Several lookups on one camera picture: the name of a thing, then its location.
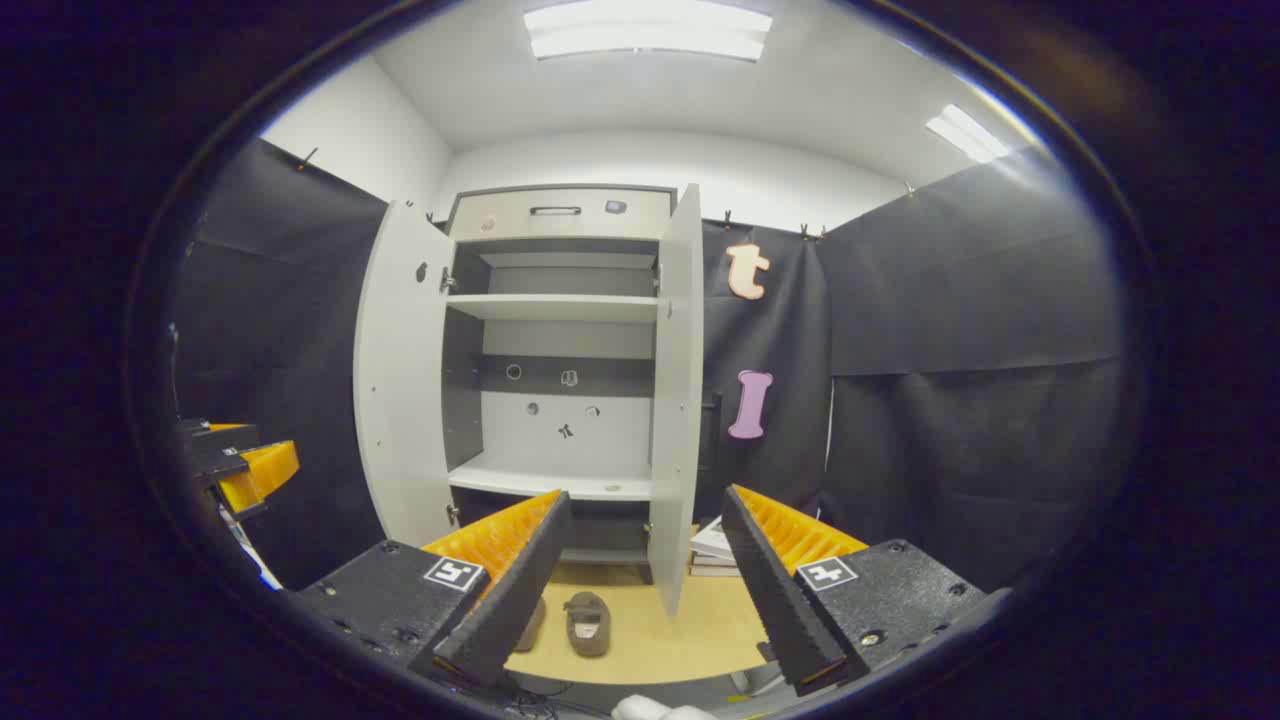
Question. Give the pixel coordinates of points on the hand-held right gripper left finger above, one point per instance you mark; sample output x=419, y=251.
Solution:
x=520, y=590

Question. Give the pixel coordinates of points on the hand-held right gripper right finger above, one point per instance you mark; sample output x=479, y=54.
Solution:
x=770, y=600

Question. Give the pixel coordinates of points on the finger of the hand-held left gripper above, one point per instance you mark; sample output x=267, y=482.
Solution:
x=262, y=470
x=222, y=448

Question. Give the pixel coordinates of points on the brown fuzzy shoe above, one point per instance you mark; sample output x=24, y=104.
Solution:
x=587, y=625
x=534, y=625

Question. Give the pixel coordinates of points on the white shoe cabinet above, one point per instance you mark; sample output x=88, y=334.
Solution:
x=560, y=482

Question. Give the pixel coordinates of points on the white cabinet door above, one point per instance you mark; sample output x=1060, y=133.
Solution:
x=400, y=400
x=678, y=400

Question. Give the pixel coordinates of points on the beige cabinet drawer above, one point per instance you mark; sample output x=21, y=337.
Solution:
x=630, y=225

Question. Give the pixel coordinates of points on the plain stacked book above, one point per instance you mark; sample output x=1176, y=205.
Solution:
x=712, y=561
x=712, y=571

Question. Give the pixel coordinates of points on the white book with photo cover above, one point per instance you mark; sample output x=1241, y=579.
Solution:
x=712, y=540

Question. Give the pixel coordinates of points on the person's white sneaker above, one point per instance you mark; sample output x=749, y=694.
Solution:
x=655, y=709

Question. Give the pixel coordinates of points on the black metal rack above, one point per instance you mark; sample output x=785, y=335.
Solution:
x=711, y=440

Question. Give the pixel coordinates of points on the black backdrop cloth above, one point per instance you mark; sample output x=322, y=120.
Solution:
x=950, y=400

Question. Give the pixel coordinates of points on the small ceiling light panel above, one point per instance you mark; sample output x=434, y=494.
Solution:
x=965, y=133

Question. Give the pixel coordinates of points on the large ceiling light panel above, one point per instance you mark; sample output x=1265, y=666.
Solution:
x=650, y=30

